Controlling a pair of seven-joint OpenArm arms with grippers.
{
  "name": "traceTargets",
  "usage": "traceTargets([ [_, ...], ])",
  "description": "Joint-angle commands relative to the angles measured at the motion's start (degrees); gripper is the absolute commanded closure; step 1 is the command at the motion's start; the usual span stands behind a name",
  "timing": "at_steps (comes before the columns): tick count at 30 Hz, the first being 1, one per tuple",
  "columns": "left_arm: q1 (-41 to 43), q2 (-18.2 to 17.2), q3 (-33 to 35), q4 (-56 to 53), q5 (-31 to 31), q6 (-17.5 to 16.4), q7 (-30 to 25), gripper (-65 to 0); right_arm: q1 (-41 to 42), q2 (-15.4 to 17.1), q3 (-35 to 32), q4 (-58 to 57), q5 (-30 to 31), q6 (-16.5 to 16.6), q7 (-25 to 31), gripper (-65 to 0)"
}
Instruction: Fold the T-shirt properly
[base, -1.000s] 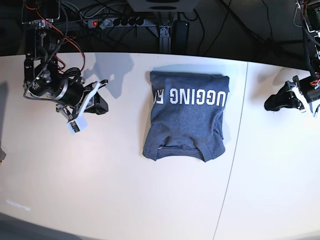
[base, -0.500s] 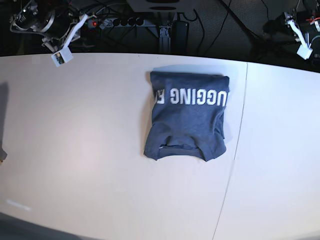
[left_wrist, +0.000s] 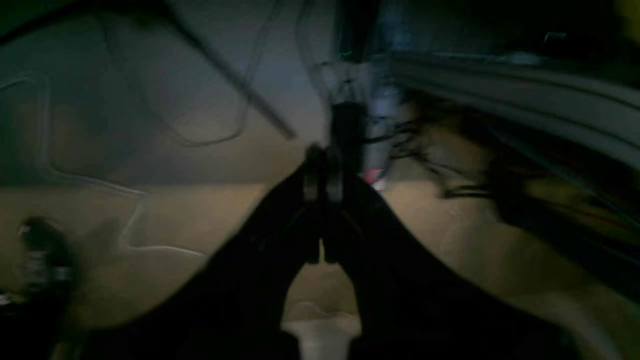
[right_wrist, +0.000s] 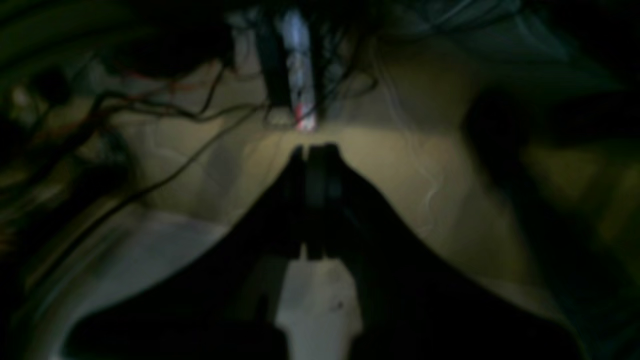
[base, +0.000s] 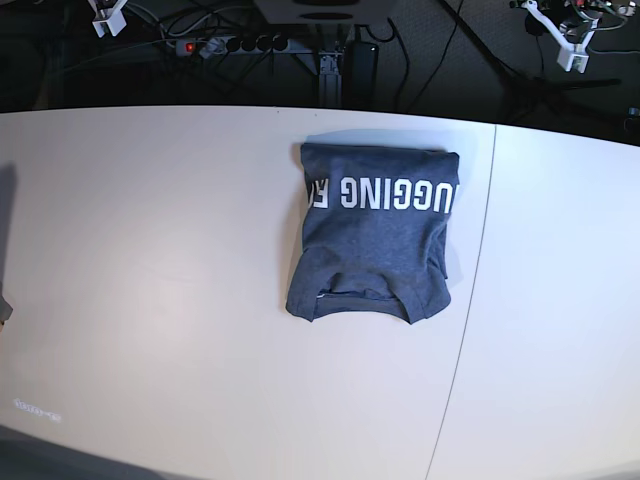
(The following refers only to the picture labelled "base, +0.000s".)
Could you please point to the blue grey T-shirt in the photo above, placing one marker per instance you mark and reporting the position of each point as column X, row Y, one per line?
column 374, row 235

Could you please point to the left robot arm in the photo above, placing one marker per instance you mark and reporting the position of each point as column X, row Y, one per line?
column 595, row 7

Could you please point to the black power adapter brick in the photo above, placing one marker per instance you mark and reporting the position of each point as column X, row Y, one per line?
column 359, row 75

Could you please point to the white power strip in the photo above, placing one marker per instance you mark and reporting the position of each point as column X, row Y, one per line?
column 221, row 45

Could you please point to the black tripod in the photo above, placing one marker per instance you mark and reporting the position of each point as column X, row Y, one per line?
column 526, row 93

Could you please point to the aluminium mounting bracket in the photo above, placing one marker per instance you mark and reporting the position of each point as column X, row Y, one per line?
column 329, row 80

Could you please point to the grey base camera stand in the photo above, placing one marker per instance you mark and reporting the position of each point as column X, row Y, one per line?
column 328, row 12

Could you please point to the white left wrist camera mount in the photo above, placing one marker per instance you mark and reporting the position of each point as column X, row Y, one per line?
column 571, row 24

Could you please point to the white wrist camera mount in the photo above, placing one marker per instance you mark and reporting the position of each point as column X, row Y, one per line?
column 108, row 17
column 571, row 24

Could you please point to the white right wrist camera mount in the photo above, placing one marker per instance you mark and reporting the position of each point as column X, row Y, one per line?
column 108, row 17

